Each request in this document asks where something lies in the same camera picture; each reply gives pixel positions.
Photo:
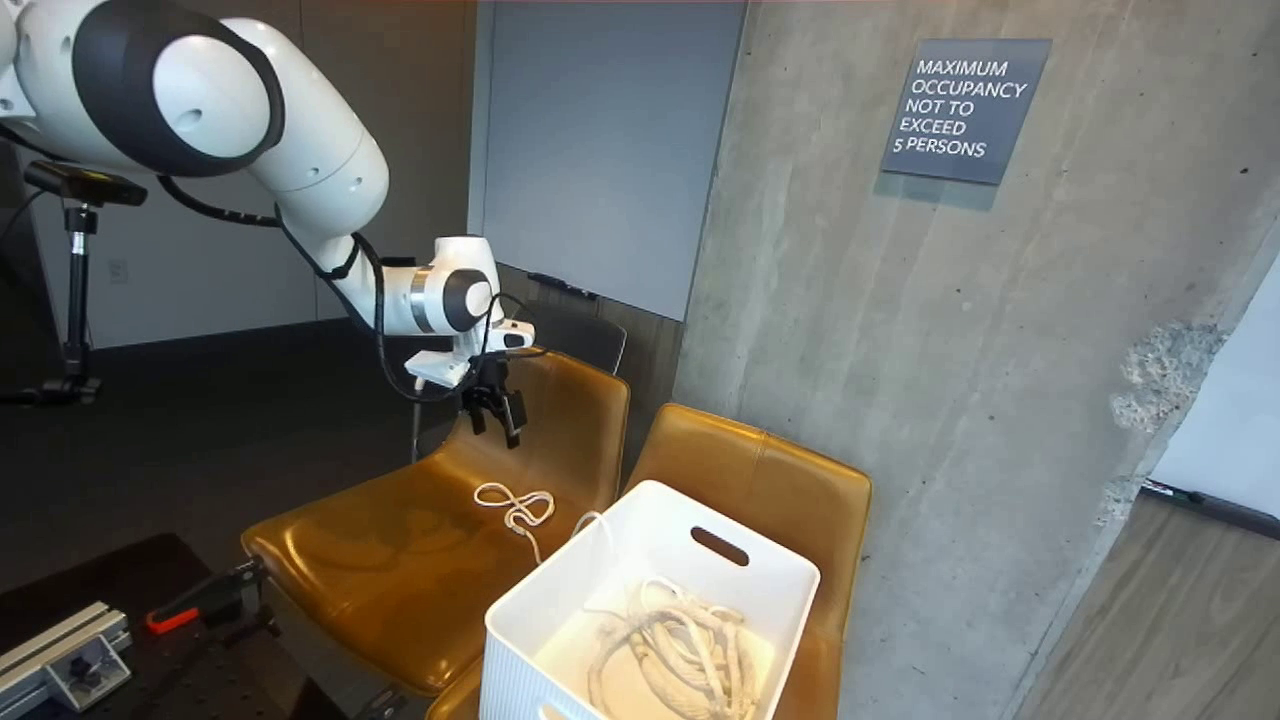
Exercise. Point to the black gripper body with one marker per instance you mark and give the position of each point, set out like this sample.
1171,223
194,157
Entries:
492,381

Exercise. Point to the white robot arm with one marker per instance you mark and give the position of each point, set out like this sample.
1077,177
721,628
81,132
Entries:
322,163

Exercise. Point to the white laundry basket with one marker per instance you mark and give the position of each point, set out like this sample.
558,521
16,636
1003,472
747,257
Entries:
624,545

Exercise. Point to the mustard leather chair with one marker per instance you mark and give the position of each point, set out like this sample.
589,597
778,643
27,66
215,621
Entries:
772,482
347,574

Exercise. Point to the whiteboard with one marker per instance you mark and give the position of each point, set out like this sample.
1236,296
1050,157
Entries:
600,132

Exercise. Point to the black tripod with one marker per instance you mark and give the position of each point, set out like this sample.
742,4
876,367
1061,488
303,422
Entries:
79,294

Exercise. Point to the grey occupancy sign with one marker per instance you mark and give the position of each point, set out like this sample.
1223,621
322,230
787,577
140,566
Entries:
962,112

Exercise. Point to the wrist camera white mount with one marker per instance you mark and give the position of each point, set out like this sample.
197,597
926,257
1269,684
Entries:
442,360

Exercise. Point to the black camera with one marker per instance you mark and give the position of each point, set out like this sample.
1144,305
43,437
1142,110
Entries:
81,187

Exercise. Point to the aluminium rail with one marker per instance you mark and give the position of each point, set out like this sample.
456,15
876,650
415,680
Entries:
55,654

